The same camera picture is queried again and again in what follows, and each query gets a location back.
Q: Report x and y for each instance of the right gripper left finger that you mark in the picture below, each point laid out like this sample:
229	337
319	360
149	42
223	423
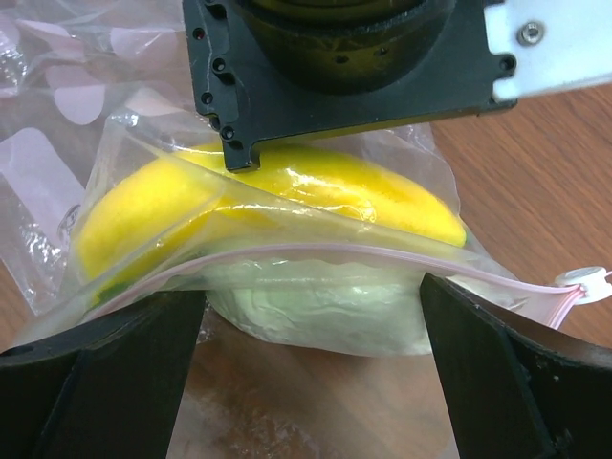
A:
110	388

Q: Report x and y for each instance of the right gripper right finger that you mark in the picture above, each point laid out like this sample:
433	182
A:
515	388

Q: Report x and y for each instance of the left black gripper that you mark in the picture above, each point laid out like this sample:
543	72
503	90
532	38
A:
269	72

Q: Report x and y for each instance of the white fake vegetable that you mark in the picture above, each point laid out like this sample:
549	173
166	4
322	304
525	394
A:
349	308

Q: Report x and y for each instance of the clear zip top bag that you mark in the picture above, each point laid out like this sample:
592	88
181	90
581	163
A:
89	89

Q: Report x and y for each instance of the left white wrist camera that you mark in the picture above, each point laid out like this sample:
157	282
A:
558	45

